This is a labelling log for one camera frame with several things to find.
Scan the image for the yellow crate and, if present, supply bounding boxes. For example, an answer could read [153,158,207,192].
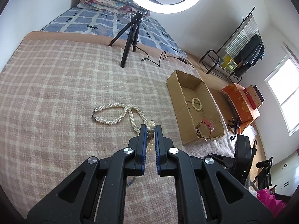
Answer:
[221,54,237,72]

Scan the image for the blue patterned bed sheet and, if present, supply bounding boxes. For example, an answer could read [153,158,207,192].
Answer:
[42,7,187,58]

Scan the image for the beige checked blanket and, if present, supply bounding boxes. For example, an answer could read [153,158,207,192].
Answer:
[1,31,234,217]

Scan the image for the twisted white pearl necklace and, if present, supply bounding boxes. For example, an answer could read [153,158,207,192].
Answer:
[91,103,148,136]

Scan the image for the open cardboard box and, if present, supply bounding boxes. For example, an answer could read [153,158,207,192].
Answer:
[166,70,225,145]

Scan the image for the black clothes rack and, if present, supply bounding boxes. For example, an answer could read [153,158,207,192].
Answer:
[198,9,266,83]

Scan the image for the cream bead bracelet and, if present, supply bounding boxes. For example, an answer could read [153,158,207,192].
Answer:
[191,97,202,111]

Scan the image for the striped white towel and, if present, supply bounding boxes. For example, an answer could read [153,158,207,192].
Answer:
[224,14,259,58]

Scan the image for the window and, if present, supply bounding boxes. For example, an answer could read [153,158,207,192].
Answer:
[265,44,298,136]

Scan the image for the red strap watch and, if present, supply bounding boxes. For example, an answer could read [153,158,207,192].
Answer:
[196,119,214,139]

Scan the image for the stacked boxes on table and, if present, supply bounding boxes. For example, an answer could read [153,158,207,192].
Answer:
[243,85,265,109]

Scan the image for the dark hanging clothes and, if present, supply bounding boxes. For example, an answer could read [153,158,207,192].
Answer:
[234,34,265,77]

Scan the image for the black power cable with remote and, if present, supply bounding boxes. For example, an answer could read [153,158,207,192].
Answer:
[135,44,195,68]

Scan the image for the small black floor tripod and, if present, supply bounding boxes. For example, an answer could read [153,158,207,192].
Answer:
[228,120,240,134]

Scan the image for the black tripod stand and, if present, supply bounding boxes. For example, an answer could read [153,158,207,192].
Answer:
[108,12,143,68]

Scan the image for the orange cloth covered table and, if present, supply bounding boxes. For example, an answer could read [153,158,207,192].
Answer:
[221,83,261,134]

